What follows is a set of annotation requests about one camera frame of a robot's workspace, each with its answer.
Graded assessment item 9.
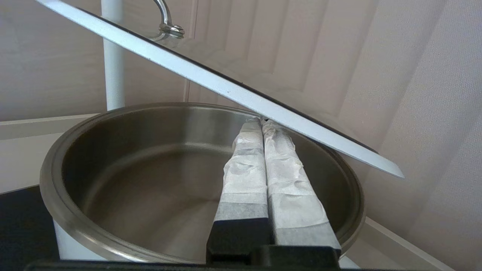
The paper-wrapped right gripper right finger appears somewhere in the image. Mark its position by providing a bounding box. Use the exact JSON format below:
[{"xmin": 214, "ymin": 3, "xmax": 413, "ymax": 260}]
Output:
[{"xmin": 262, "ymin": 120, "xmax": 341, "ymax": 260}]

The paper-wrapped right gripper left finger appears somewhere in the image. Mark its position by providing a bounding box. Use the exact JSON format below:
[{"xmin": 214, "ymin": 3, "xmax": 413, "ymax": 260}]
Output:
[{"xmin": 206, "ymin": 120, "xmax": 272, "ymax": 264}]

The glass lid with white rim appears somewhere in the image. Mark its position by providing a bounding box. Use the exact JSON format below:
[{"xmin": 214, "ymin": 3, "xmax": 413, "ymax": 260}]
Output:
[{"xmin": 36, "ymin": 0, "xmax": 405, "ymax": 179}]

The white pot with steel insert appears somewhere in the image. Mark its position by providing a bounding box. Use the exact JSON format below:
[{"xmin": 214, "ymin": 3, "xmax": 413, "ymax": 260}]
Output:
[{"xmin": 40, "ymin": 102, "xmax": 366, "ymax": 264}]

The white support pole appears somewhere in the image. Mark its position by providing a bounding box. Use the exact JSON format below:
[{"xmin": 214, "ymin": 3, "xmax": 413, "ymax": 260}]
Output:
[{"xmin": 101, "ymin": 0, "xmax": 125, "ymax": 111}]

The wide black glass cooktop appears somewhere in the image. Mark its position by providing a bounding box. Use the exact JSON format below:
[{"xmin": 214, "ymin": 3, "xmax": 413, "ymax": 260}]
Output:
[{"xmin": 0, "ymin": 184, "xmax": 61, "ymax": 271}]

